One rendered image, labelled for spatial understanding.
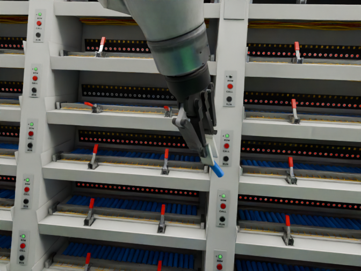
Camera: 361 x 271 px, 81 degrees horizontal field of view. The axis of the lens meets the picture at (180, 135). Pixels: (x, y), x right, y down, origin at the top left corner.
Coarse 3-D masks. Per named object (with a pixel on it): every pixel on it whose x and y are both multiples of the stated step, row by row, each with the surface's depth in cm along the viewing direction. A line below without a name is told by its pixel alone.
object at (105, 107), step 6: (66, 108) 80; (72, 108) 81; (78, 108) 81; (84, 108) 81; (90, 108) 81; (102, 108) 80; (108, 108) 80; (114, 108) 80; (120, 108) 79; (126, 108) 79; (132, 108) 79; (138, 108) 79; (144, 108) 79; (150, 108) 78; (156, 108) 78; (162, 108) 78
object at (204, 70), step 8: (200, 72) 33; (208, 72) 35; (168, 80) 34; (176, 80) 33; (184, 80) 33; (192, 80) 33; (200, 80) 33; (208, 80) 35; (176, 88) 34; (184, 88) 34; (192, 88) 34; (200, 88) 34; (176, 96) 35; (184, 96) 35; (192, 96) 36; (200, 96) 39; (184, 104) 36; (192, 104) 37; (192, 112) 37
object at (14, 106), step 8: (0, 88) 97; (8, 88) 96; (16, 88) 96; (0, 96) 96; (16, 96) 96; (0, 104) 86; (8, 104) 83; (16, 104) 83; (0, 112) 78; (8, 112) 78; (16, 112) 78; (8, 120) 79; (16, 120) 78
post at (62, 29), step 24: (48, 0) 77; (48, 24) 77; (72, 24) 89; (48, 48) 77; (24, 72) 77; (48, 72) 77; (72, 72) 91; (24, 96) 77; (48, 96) 78; (24, 120) 77; (24, 144) 77; (48, 144) 79; (72, 144) 94; (24, 168) 77; (48, 192) 81; (24, 216) 76; (48, 240) 82
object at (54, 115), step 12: (60, 96) 84; (72, 96) 92; (84, 96) 94; (48, 108) 78; (48, 120) 77; (60, 120) 77; (72, 120) 76; (84, 120) 76; (96, 120) 76; (108, 120) 75; (120, 120) 75; (132, 120) 74; (144, 120) 74; (156, 120) 74; (168, 120) 73
